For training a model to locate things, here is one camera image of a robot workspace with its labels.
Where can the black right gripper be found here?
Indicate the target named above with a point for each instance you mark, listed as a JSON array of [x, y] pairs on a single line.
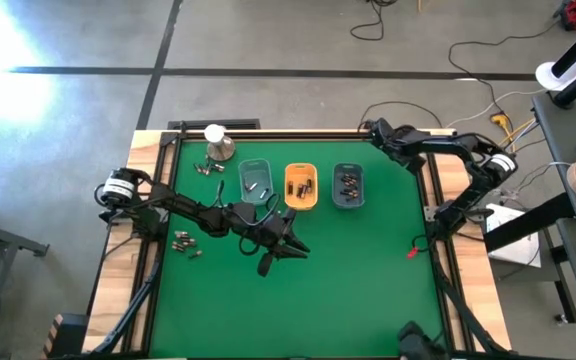
[[408, 147]]

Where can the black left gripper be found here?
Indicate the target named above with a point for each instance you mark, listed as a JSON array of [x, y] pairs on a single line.
[[265, 232]]

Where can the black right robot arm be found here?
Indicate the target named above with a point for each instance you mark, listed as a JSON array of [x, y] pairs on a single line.
[[468, 150]]

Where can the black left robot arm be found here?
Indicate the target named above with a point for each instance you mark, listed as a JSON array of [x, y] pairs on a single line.
[[183, 205]]

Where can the yellow plastic bin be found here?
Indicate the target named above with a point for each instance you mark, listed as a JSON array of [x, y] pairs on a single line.
[[301, 204]]

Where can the slate blue plastic bin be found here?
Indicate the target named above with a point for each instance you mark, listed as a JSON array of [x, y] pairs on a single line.
[[340, 201]]

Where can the light teal plastic bin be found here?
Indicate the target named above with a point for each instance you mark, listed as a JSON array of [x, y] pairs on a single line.
[[255, 170]]

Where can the red tag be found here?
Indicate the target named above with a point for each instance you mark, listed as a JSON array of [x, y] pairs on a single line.
[[412, 253]]

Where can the black table clamp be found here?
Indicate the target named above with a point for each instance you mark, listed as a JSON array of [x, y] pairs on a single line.
[[183, 126]]

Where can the thick black beam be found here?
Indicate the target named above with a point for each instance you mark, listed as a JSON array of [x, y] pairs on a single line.
[[528, 225]]

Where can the white sheet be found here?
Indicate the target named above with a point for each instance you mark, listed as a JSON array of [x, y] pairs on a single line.
[[513, 250]]

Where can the white black tower fan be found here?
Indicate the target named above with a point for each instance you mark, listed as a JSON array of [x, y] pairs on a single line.
[[550, 75]]

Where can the black box striped edge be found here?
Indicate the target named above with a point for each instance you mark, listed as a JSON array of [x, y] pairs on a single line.
[[70, 335]]

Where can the black table frame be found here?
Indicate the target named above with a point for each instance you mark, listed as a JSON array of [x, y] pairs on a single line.
[[293, 136]]

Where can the black diagonal frame strut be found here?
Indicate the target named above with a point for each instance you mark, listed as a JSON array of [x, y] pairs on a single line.
[[134, 305], [464, 314]]

